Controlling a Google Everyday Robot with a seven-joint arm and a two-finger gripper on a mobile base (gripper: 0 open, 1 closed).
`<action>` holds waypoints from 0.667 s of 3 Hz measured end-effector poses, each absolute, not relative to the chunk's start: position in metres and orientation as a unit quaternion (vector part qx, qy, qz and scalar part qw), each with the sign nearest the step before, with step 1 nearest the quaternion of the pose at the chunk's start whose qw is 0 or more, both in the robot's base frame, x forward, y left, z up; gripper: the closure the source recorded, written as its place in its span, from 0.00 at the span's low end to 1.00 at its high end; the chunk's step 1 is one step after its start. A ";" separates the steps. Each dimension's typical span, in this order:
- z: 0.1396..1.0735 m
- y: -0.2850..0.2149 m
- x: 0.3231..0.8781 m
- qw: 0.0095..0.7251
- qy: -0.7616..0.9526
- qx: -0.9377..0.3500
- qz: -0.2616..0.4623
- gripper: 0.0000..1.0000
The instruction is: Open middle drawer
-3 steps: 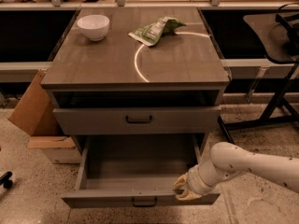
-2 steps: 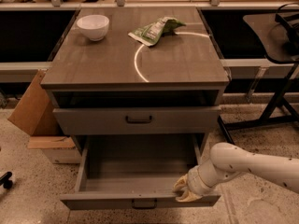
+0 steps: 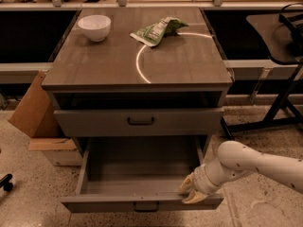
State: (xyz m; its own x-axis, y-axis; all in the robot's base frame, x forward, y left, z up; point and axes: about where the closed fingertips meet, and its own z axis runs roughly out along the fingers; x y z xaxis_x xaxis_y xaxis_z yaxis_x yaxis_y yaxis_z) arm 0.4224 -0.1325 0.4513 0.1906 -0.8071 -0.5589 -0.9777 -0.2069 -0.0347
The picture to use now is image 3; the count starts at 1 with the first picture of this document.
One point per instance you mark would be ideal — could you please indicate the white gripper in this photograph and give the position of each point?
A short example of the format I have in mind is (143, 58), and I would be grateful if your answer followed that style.
(201, 180)

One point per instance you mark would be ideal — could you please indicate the grey drawer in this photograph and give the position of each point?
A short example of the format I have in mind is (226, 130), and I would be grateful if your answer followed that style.
(137, 174)
(96, 123)

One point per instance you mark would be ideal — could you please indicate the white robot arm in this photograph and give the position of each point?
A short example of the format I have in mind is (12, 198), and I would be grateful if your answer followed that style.
(235, 160)

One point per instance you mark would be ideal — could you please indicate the grey top drawer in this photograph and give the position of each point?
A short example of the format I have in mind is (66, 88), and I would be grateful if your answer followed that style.
(96, 123)

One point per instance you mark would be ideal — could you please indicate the grey drawer cabinet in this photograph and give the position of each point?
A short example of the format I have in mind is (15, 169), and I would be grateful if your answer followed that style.
(185, 71)

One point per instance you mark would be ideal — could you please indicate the green snack bag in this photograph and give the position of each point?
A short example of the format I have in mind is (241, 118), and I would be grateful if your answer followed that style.
(152, 35)

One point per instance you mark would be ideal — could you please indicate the brown cardboard box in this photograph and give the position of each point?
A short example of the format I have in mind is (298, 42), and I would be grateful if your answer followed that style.
(34, 116)

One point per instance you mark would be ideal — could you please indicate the black stand with tray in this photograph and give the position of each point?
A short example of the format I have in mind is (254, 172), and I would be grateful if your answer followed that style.
(282, 34)

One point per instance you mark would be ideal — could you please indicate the white ceramic bowl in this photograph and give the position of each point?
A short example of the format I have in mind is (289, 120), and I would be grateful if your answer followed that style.
(95, 27)

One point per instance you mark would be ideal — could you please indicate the black chair caster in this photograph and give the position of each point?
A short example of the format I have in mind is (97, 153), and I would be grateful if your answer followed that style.
(5, 182)

